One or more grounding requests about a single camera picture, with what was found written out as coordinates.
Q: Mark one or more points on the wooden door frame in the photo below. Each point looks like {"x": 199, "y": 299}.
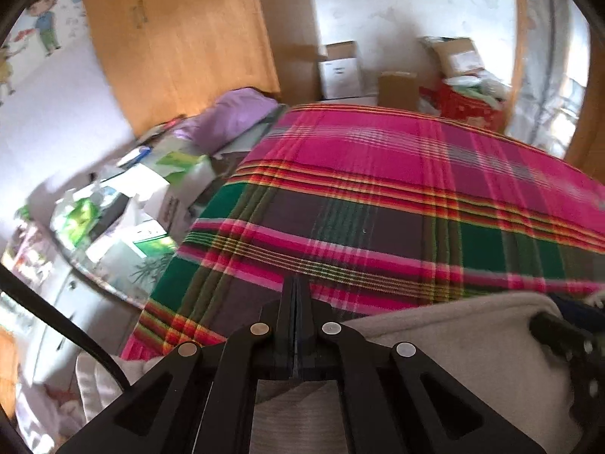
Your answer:
{"x": 520, "y": 33}

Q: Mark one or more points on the purple cloth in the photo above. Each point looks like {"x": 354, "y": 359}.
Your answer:
{"x": 231, "y": 108}

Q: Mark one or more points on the white cloth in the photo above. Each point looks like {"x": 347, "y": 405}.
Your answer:
{"x": 94, "y": 388}

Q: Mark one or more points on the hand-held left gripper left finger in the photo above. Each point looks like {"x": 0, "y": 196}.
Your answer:
{"x": 286, "y": 331}

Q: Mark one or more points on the white box green print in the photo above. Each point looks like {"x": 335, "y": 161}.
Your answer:
{"x": 137, "y": 255}
{"x": 179, "y": 175}

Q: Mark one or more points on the clear plastic sheet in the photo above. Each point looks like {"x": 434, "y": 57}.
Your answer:
{"x": 548, "y": 80}

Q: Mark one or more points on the pink plaid blanket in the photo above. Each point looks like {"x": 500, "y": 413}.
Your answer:
{"x": 378, "y": 175}

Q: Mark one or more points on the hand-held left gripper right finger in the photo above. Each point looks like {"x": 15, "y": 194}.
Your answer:
{"x": 303, "y": 331}

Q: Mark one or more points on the wooden wardrobe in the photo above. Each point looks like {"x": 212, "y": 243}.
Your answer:
{"x": 179, "y": 33}

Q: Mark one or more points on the white cabinet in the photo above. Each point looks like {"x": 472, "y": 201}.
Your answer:
{"x": 61, "y": 331}

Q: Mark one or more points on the small open cardboard box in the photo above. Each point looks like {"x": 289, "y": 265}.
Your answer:
{"x": 342, "y": 49}

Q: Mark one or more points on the beige sweatpants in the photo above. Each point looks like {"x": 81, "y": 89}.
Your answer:
{"x": 472, "y": 331}

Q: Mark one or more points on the cartoon child wall sticker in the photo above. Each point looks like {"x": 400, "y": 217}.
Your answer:
{"x": 4, "y": 71}
{"x": 45, "y": 19}

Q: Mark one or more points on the labelled cardboard box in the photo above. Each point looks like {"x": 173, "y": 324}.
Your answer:
{"x": 458, "y": 56}

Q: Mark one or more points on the red fabric bag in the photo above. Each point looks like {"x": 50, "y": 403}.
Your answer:
{"x": 461, "y": 104}

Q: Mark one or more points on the white plastic bag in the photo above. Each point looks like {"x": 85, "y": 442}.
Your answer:
{"x": 482, "y": 86}

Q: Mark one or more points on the white printed box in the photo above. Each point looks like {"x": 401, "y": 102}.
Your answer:
{"x": 340, "y": 78}

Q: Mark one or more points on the plain cardboard box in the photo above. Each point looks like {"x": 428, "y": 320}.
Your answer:
{"x": 397, "y": 90}

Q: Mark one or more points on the green packet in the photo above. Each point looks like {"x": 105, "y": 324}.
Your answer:
{"x": 85, "y": 215}

